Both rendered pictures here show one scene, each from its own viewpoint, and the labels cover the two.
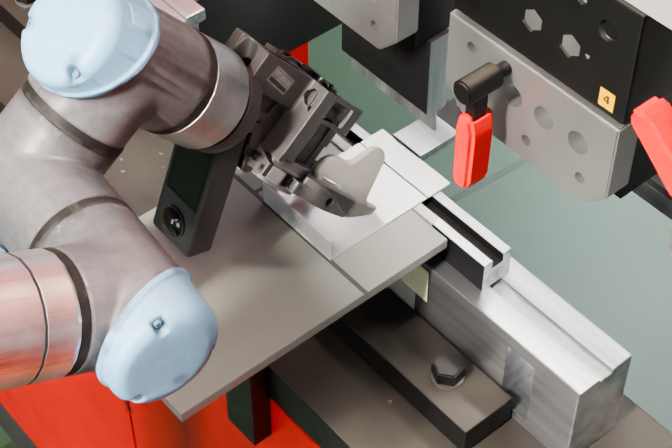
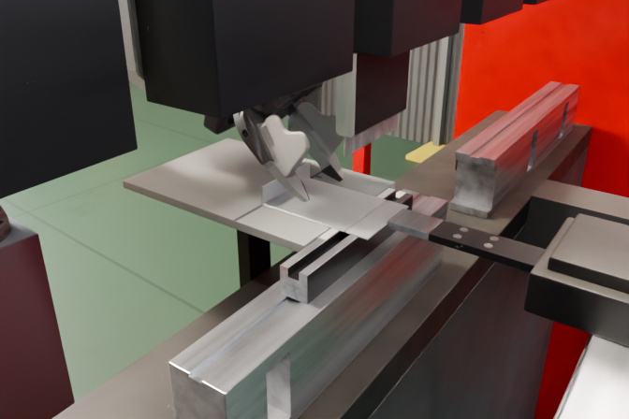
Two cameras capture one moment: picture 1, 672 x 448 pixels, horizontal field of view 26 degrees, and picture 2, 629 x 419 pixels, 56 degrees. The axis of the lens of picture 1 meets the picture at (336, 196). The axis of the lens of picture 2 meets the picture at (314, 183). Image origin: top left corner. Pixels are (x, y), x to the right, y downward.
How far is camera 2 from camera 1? 1.05 m
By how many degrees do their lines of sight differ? 63
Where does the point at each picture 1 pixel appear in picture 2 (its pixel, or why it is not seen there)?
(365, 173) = (291, 150)
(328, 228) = (291, 199)
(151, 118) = not seen: outside the picture
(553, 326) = (253, 339)
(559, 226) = not seen: outside the picture
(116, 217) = not seen: outside the picture
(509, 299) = (278, 310)
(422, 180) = (362, 226)
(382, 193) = (338, 213)
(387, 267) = (263, 225)
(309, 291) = (230, 202)
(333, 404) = (225, 310)
